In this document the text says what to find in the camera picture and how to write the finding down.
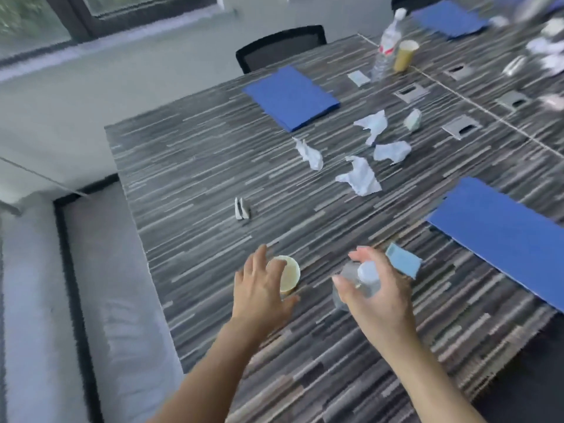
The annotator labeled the person's left hand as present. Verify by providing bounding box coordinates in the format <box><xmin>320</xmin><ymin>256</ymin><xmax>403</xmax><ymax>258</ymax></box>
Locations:
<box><xmin>231</xmin><ymin>244</ymin><xmax>301</xmax><ymax>332</ymax></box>

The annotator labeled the person's right hand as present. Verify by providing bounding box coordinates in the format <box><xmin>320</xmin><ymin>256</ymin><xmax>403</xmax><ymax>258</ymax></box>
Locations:
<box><xmin>332</xmin><ymin>246</ymin><xmax>417</xmax><ymax>345</ymax></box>

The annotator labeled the small clear plastic bottle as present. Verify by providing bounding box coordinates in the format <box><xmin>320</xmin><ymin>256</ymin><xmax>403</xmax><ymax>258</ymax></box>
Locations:
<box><xmin>332</xmin><ymin>260</ymin><xmax>382</xmax><ymax>311</ymax></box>

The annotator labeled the pale yellow paper cup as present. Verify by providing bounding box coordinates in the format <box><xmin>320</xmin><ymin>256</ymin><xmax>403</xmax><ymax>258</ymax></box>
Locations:
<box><xmin>266</xmin><ymin>255</ymin><xmax>301</xmax><ymax>297</ymax></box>

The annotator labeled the person's right forearm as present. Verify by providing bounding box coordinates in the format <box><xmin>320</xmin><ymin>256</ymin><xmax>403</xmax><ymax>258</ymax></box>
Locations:
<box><xmin>363</xmin><ymin>328</ymin><xmax>487</xmax><ymax>423</ymax></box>

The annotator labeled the person's left forearm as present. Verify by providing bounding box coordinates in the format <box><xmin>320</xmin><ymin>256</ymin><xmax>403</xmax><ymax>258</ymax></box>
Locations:
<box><xmin>147</xmin><ymin>315</ymin><xmax>267</xmax><ymax>423</ymax></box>

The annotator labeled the small light blue packet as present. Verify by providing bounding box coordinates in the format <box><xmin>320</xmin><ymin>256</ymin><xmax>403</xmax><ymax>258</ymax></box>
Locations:
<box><xmin>385</xmin><ymin>242</ymin><xmax>423</xmax><ymax>279</ymax></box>

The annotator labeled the crumpled white tissue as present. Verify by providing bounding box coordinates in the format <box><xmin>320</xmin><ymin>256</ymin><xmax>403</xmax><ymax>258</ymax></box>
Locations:
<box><xmin>526</xmin><ymin>37</ymin><xmax>564</xmax><ymax>56</ymax></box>
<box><xmin>293</xmin><ymin>137</ymin><xmax>324</xmax><ymax>172</ymax></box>
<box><xmin>353</xmin><ymin>109</ymin><xmax>389</xmax><ymax>147</ymax></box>
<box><xmin>539</xmin><ymin>54</ymin><xmax>564</xmax><ymax>78</ymax></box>
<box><xmin>538</xmin><ymin>93</ymin><xmax>564</xmax><ymax>112</ymax></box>
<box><xmin>334</xmin><ymin>155</ymin><xmax>382</xmax><ymax>197</ymax></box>
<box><xmin>541</xmin><ymin>17</ymin><xmax>564</xmax><ymax>38</ymax></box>
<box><xmin>373</xmin><ymin>140</ymin><xmax>412</xmax><ymax>165</ymax></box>

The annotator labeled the blue folder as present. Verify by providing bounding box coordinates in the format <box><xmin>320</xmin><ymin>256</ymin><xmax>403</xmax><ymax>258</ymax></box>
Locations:
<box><xmin>426</xmin><ymin>176</ymin><xmax>564</xmax><ymax>314</ymax></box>
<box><xmin>242</xmin><ymin>65</ymin><xmax>341</xmax><ymax>133</ymax></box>
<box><xmin>412</xmin><ymin>0</ymin><xmax>491</xmax><ymax>39</ymax></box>

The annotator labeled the crumpled pale green wrapper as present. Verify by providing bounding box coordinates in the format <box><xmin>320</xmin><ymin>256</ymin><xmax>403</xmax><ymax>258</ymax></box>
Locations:
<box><xmin>403</xmin><ymin>108</ymin><xmax>423</xmax><ymax>133</ymax></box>

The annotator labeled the tan paper cup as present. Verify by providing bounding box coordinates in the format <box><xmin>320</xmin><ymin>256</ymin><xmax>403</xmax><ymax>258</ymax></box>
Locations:
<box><xmin>393</xmin><ymin>39</ymin><xmax>420</xmax><ymax>73</ymax></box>

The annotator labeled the tall clear water bottle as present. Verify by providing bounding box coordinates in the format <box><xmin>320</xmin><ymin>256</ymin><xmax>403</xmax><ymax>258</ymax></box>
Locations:
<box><xmin>370</xmin><ymin>7</ymin><xmax>409</xmax><ymax>83</ymax></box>

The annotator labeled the black mesh office chair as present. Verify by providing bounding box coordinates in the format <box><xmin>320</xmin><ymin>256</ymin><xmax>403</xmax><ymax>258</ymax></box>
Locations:
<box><xmin>235</xmin><ymin>25</ymin><xmax>328</xmax><ymax>75</ymax></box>
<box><xmin>391</xmin><ymin>0</ymin><xmax>454</xmax><ymax>16</ymax></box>

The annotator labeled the crumpled silver wrapper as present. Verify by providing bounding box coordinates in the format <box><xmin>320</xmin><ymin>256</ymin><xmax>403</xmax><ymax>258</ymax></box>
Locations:
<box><xmin>502</xmin><ymin>54</ymin><xmax>528</xmax><ymax>78</ymax></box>

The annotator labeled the dark framed window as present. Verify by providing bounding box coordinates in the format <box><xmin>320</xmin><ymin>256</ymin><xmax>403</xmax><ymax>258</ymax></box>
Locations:
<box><xmin>0</xmin><ymin>0</ymin><xmax>236</xmax><ymax>68</ymax></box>

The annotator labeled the metal cable grommet plate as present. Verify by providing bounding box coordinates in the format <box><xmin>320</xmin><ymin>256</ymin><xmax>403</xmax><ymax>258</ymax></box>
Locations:
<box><xmin>393</xmin><ymin>82</ymin><xmax>431</xmax><ymax>105</ymax></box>
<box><xmin>442</xmin><ymin>115</ymin><xmax>482</xmax><ymax>141</ymax></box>
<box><xmin>495</xmin><ymin>90</ymin><xmax>532</xmax><ymax>113</ymax></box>
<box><xmin>444</xmin><ymin>63</ymin><xmax>475</xmax><ymax>82</ymax></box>

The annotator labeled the black partition frame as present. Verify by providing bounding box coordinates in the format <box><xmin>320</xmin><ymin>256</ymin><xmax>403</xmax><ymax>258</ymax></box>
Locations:
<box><xmin>52</xmin><ymin>174</ymin><xmax>120</xmax><ymax>423</ymax></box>

